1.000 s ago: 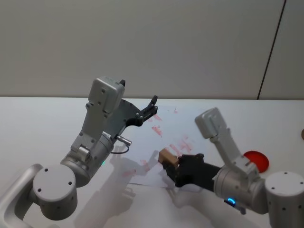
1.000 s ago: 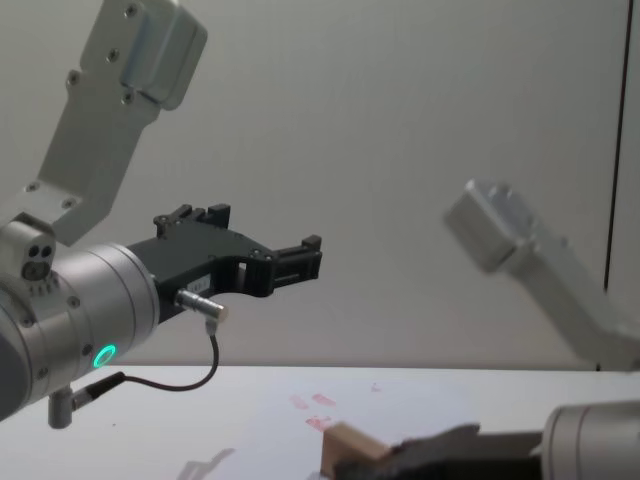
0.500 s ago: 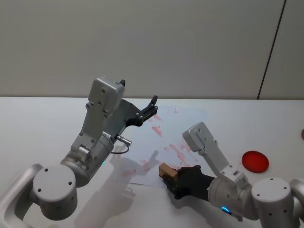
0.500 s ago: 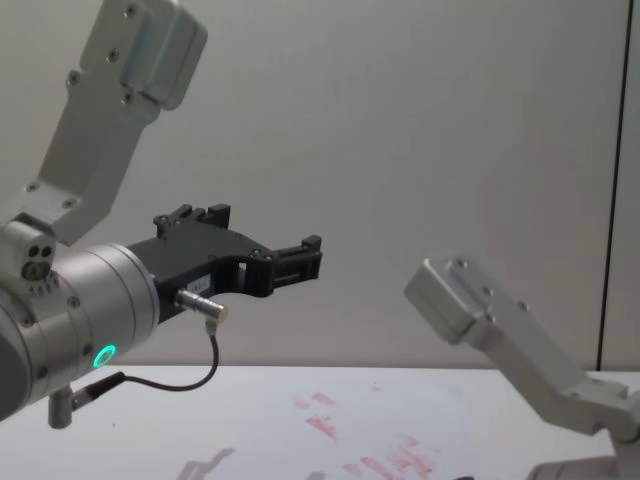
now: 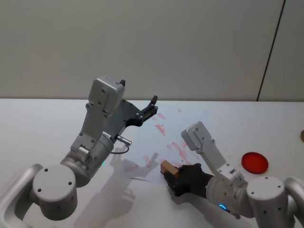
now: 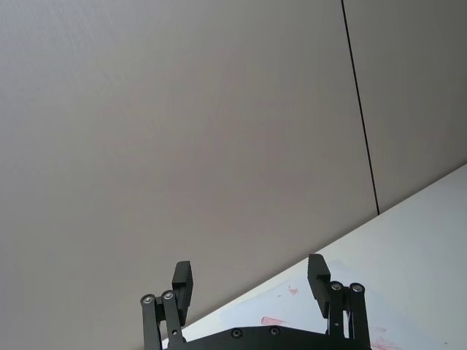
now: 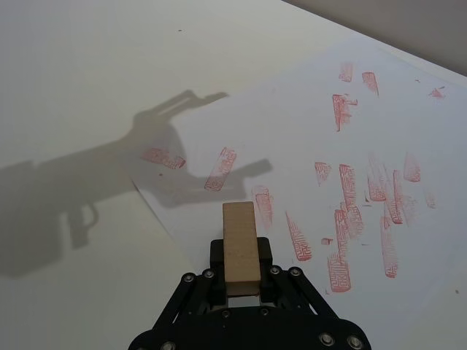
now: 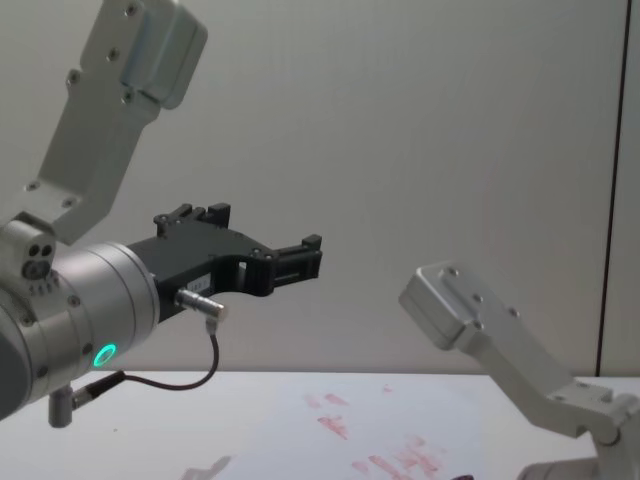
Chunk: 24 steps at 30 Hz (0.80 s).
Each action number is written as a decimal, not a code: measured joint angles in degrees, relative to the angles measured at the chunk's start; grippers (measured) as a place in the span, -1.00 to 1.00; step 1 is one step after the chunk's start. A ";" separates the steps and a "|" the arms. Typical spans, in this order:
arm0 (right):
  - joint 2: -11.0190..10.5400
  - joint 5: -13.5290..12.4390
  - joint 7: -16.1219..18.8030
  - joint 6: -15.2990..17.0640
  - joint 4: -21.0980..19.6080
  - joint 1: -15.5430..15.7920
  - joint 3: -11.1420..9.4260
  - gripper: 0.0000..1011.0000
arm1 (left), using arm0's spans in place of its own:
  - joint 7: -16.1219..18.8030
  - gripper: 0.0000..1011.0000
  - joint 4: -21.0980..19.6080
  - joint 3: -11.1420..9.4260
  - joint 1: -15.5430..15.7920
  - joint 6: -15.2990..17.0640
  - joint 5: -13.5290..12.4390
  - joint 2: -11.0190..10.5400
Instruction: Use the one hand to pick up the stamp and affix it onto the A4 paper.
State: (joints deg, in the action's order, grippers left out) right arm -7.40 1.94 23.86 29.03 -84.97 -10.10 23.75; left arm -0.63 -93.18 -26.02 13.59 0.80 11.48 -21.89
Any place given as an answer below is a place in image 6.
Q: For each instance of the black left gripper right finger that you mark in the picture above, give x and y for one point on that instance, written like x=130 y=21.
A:
x=320 y=288

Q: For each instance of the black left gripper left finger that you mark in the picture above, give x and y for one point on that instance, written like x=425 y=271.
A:
x=173 y=313

